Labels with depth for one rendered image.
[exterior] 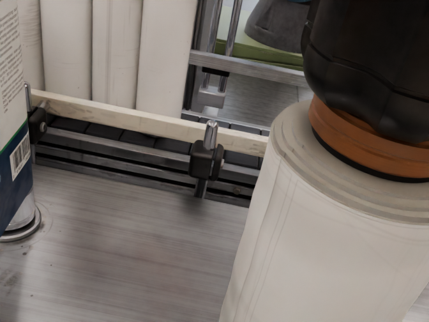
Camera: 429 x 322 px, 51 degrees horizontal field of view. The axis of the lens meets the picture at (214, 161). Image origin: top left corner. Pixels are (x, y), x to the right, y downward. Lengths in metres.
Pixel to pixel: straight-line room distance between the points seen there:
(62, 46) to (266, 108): 0.35
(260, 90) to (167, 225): 0.43
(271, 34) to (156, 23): 0.45
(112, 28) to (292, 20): 0.47
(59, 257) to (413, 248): 0.27
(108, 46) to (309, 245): 0.35
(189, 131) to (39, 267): 0.20
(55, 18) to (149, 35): 0.09
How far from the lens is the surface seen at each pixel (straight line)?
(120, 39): 0.47
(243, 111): 0.69
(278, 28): 0.87
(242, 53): 0.85
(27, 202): 0.37
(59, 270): 0.36
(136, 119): 0.47
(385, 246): 0.17
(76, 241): 0.38
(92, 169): 0.51
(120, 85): 0.49
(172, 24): 0.44
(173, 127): 0.47
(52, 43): 0.49
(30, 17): 0.50
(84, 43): 0.49
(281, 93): 0.78
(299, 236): 0.17
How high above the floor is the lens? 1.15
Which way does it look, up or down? 35 degrees down
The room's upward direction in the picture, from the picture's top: 11 degrees clockwise
